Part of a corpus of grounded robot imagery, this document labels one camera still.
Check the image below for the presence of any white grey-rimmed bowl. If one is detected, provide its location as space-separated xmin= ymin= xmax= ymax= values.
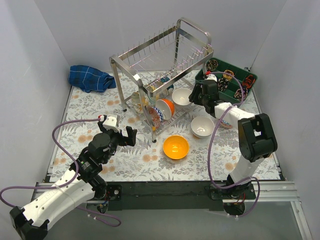
xmin=172 ymin=88 xmax=192 ymax=108

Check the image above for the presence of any orange and white bowl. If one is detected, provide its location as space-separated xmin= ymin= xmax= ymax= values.
xmin=155 ymin=99 xmax=175 ymax=121

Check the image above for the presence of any plain white ribbed bowl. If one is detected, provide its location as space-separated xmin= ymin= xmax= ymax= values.
xmin=190 ymin=116 xmax=215 ymax=138

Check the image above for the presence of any blue zigzag patterned bowl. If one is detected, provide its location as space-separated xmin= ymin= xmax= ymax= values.
xmin=149 ymin=106 xmax=164 ymax=123

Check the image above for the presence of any white bowl red diamond pattern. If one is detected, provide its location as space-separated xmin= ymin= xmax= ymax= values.
xmin=220 ymin=120 xmax=233 ymax=129

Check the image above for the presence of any yellow bowl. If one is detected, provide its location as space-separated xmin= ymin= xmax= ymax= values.
xmin=162 ymin=135 xmax=190 ymax=160

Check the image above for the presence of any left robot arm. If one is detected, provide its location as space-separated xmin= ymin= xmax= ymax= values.
xmin=9 ymin=121 xmax=138 ymax=240

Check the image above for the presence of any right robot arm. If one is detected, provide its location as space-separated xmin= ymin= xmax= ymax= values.
xmin=189 ymin=80 xmax=278 ymax=199

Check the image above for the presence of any steel two-tier dish rack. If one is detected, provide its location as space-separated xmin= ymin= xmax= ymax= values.
xmin=109 ymin=17 xmax=214 ymax=143

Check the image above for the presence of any rolled yellow sock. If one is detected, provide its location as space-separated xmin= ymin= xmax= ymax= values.
xmin=222 ymin=69 xmax=235 ymax=81

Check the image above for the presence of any rolled dark floral sock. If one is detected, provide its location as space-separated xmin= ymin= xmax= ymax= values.
xmin=205 ymin=58 xmax=219 ymax=72

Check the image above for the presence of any green compartment tray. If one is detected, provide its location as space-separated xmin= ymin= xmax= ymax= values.
xmin=194 ymin=57 xmax=259 ymax=106

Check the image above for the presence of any red patterned bowl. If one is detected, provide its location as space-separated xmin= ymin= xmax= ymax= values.
xmin=147 ymin=106 xmax=161 ymax=129

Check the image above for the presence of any rolled brown patterned sock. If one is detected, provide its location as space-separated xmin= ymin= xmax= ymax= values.
xmin=233 ymin=88 xmax=249 ymax=101

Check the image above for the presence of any dark teal bowl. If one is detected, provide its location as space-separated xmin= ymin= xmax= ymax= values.
xmin=160 ymin=76 xmax=174 ymax=95

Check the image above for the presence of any cream floral bowl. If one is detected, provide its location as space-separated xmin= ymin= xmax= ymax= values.
xmin=131 ymin=91 xmax=160 ymax=114

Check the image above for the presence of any floral table mat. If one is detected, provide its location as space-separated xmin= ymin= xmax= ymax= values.
xmin=48 ymin=69 xmax=280 ymax=183

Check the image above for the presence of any blue plaid cloth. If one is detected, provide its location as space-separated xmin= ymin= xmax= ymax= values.
xmin=67 ymin=65 xmax=116 ymax=93

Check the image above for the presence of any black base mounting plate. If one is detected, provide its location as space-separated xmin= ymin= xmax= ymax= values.
xmin=88 ymin=180 xmax=257 ymax=216

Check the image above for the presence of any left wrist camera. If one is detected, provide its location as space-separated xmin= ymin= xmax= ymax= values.
xmin=99 ymin=113 xmax=121 ymax=132

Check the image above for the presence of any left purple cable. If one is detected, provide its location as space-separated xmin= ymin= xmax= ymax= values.
xmin=0 ymin=118 xmax=122 ymax=228

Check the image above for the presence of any purple cable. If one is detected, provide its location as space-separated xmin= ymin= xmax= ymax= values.
xmin=0 ymin=118 xmax=122 ymax=228
xmin=207 ymin=71 xmax=261 ymax=218

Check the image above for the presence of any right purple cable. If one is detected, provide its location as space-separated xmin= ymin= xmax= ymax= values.
xmin=207 ymin=71 xmax=261 ymax=218

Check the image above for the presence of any aluminium frame rail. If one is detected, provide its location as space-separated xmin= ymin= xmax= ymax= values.
xmin=46 ymin=181 xmax=312 ymax=240

